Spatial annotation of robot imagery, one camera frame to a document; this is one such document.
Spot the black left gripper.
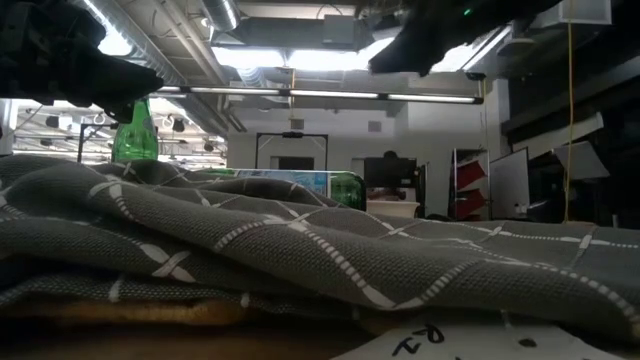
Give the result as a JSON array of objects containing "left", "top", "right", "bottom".
[{"left": 54, "top": 42, "right": 165, "bottom": 125}]

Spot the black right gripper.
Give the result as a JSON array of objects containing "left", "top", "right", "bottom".
[{"left": 368, "top": 0, "right": 506, "bottom": 78}]

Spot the grey checked dish towel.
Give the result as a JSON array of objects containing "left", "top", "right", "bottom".
[{"left": 0, "top": 153, "right": 640, "bottom": 346}]

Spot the green glass bottle red cap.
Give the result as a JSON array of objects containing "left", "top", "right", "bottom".
[{"left": 110, "top": 98, "right": 160, "bottom": 164}]

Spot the grey ceiling box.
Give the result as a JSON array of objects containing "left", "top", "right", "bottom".
[{"left": 322, "top": 13, "right": 359, "bottom": 47}]

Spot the black pole stand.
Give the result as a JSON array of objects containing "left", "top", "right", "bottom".
[{"left": 75, "top": 122, "right": 120, "bottom": 164}]

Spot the long tube light fixture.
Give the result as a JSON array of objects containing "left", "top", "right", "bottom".
[{"left": 149, "top": 84, "right": 485, "bottom": 106}]

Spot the ceiling light panel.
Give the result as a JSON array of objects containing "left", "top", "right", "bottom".
[{"left": 209, "top": 37, "right": 511, "bottom": 74}]

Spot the black monitor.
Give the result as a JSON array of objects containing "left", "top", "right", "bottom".
[{"left": 363, "top": 149, "right": 419, "bottom": 190}]

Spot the white and black device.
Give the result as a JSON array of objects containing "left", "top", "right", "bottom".
[{"left": 0, "top": 97, "right": 20, "bottom": 157}]

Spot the green glass bottle blue label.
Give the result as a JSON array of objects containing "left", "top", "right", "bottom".
[{"left": 199, "top": 168, "right": 368, "bottom": 212}]

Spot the red and white shelf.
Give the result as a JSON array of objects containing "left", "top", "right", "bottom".
[{"left": 451, "top": 147, "right": 491, "bottom": 222}]

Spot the grey flat panel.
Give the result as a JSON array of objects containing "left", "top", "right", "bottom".
[{"left": 488, "top": 147, "right": 531, "bottom": 221}]

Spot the white ceiling unit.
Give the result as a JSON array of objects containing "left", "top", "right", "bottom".
[{"left": 529, "top": 0, "right": 614, "bottom": 29}]

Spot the grey tilted panel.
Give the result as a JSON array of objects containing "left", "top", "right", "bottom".
[{"left": 552, "top": 139, "right": 611, "bottom": 181}]

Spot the white handwritten tag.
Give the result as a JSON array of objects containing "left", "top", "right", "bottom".
[{"left": 329, "top": 322, "right": 629, "bottom": 360}]

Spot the silver ceiling duct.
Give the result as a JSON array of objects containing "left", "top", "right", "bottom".
[{"left": 199, "top": 0, "right": 242, "bottom": 32}]

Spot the black rectangular frame stand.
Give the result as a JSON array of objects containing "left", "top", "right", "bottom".
[{"left": 254, "top": 131, "right": 330, "bottom": 172}]

